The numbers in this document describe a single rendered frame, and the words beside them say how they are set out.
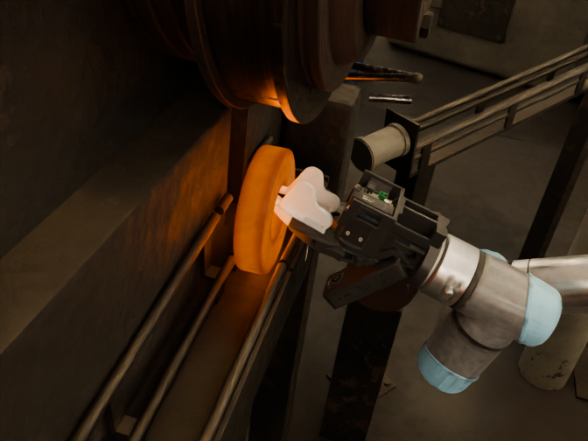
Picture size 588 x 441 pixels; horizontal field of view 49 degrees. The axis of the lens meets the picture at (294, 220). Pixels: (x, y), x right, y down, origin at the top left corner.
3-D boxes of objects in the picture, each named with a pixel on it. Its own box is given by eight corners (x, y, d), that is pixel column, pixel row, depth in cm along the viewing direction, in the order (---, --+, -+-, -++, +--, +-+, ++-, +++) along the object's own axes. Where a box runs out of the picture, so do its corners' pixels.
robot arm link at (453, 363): (475, 352, 90) (520, 303, 83) (459, 410, 81) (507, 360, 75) (425, 322, 91) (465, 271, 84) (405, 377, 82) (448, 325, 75)
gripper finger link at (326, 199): (282, 144, 76) (353, 179, 76) (266, 183, 80) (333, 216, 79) (274, 156, 74) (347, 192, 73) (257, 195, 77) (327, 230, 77)
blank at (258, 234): (246, 283, 83) (271, 290, 82) (221, 248, 68) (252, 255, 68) (276, 174, 88) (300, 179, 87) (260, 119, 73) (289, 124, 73)
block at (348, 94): (267, 223, 107) (283, 88, 93) (281, 199, 114) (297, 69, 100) (330, 240, 105) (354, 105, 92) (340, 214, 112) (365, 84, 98)
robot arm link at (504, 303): (525, 367, 75) (570, 322, 70) (440, 324, 75) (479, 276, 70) (526, 321, 81) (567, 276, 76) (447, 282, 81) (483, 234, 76)
